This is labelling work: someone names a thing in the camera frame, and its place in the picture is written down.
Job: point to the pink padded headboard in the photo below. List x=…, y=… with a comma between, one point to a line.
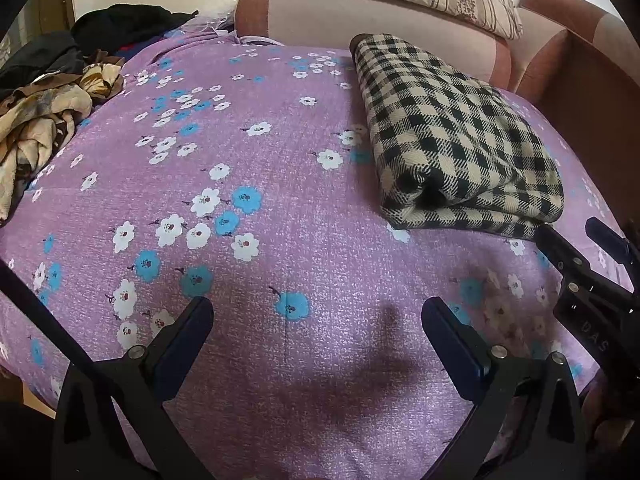
x=350, y=15

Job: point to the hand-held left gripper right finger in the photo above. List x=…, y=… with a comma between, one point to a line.
x=455, y=345

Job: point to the dark wooden bed frame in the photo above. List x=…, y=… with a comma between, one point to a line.
x=595, y=110

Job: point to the black garment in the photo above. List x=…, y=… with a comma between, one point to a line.
x=40, y=60
x=125, y=25

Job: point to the black and cream checked coat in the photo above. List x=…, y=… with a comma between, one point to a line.
x=450, y=135

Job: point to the brown patterned blanket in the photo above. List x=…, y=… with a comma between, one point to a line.
x=45, y=110

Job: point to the lilac cloth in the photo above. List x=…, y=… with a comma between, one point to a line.
x=260, y=40

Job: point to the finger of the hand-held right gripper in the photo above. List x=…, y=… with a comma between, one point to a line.
x=562, y=255
x=612, y=242

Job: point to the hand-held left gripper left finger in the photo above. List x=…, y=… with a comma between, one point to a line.
x=185, y=345

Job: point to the purple floral bedsheet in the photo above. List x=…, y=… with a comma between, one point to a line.
x=250, y=210

